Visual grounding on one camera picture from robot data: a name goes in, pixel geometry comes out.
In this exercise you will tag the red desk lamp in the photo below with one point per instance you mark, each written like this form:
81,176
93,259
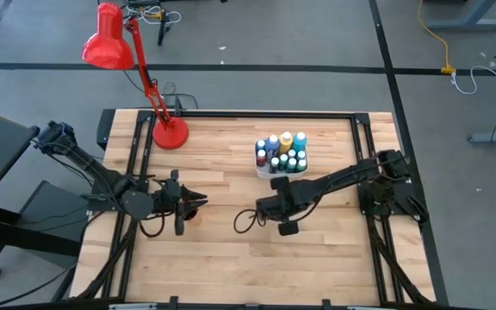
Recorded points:
170,131

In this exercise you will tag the wooden desk grey legs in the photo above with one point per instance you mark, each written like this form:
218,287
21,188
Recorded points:
467,23

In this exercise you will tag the white plastic bin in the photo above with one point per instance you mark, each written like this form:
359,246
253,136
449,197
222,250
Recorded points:
263,173

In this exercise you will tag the black plastic clamp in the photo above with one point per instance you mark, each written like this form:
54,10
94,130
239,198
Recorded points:
178,105

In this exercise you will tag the large yellow paint bottle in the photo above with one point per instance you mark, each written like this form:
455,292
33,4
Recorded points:
286,143

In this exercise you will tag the small blue paint bottle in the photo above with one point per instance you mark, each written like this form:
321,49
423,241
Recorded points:
260,145

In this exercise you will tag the silver aluminium bar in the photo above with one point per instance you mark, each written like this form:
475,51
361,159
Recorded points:
132,307
366,308

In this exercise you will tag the orange plastic cup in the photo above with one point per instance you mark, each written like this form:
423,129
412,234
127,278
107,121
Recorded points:
191,213

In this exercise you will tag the large blue paint bottle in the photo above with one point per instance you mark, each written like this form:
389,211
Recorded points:
272,146

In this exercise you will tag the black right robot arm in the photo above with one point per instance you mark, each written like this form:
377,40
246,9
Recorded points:
347,181

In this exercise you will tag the black aluminium table frame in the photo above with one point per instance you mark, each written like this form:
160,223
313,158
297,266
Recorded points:
274,114

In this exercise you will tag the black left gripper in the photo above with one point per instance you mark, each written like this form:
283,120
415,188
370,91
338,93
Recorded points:
172,200

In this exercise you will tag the small teal paint bottle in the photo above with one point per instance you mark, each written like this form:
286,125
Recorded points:
291,165
301,155

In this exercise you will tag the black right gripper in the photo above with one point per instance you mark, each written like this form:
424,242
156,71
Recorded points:
280,202

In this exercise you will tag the large teal paint bottle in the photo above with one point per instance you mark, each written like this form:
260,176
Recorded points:
299,141

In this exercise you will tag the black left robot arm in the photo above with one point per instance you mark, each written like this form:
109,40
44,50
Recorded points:
101,176

